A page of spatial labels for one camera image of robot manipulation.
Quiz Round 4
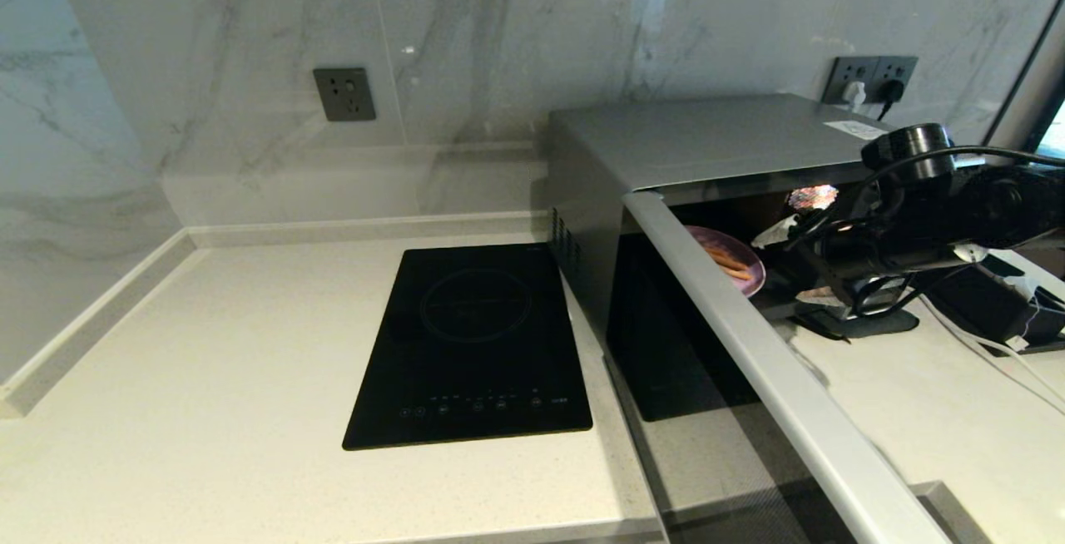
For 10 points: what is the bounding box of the lilac plate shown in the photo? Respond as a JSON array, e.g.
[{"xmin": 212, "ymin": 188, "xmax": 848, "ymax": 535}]
[{"xmin": 685, "ymin": 225, "xmax": 767, "ymax": 299}]

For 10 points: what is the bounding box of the dark grey felt pad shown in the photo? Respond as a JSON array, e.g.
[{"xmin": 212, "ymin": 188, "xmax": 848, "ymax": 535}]
[{"xmin": 795, "ymin": 308, "xmax": 920, "ymax": 341}]

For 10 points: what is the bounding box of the white paper sticker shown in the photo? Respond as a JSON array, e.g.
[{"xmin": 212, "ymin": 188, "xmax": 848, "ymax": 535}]
[{"xmin": 824, "ymin": 120, "xmax": 891, "ymax": 142}]

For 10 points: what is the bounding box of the black power plug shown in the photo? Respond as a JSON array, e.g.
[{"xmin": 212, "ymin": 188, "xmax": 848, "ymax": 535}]
[{"xmin": 874, "ymin": 78, "xmax": 905, "ymax": 122}]

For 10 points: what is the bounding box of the grey cabinet door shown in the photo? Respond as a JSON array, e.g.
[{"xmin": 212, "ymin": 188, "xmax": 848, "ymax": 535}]
[{"xmin": 907, "ymin": 482, "xmax": 991, "ymax": 544}]

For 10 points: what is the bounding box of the black induction cooktop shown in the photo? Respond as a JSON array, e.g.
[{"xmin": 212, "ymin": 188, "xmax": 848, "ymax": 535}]
[{"xmin": 343, "ymin": 243, "xmax": 594, "ymax": 451}]

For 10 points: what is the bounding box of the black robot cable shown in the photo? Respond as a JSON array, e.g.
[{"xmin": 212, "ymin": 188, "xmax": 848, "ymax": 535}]
[{"xmin": 782, "ymin": 145, "xmax": 1065, "ymax": 320}]

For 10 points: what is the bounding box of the white power cable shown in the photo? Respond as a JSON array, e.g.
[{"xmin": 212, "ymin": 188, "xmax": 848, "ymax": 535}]
[{"xmin": 919, "ymin": 294, "xmax": 1065, "ymax": 417}]

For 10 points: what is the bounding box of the dark grey wall socket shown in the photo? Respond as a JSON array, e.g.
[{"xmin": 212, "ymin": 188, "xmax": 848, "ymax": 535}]
[
  {"xmin": 822, "ymin": 56, "xmax": 874, "ymax": 106},
  {"xmin": 312, "ymin": 67, "xmax": 376, "ymax": 122},
  {"xmin": 872, "ymin": 56, "xmax": 919, "ymax": 104}
]

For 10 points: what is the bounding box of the dark window frame post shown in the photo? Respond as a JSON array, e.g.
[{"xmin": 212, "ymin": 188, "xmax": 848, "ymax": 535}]
[{"xmin": 986, "ymin": 0, "xmax": 1065, "ymax": 154}]

